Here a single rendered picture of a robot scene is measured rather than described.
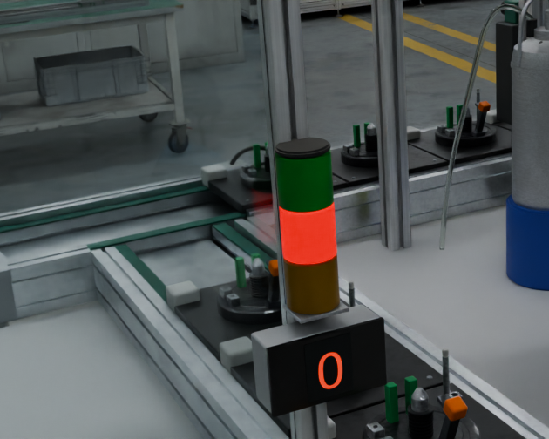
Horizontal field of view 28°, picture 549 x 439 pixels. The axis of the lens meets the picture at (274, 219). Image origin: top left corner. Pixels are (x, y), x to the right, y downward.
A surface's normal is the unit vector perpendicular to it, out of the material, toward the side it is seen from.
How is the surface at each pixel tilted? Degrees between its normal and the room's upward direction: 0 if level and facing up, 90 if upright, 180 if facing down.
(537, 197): 90
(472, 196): 90
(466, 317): 0
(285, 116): 90
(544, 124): 90
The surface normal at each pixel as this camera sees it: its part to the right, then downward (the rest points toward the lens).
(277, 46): 0.41, 0.28
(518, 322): -0.07, -0.94
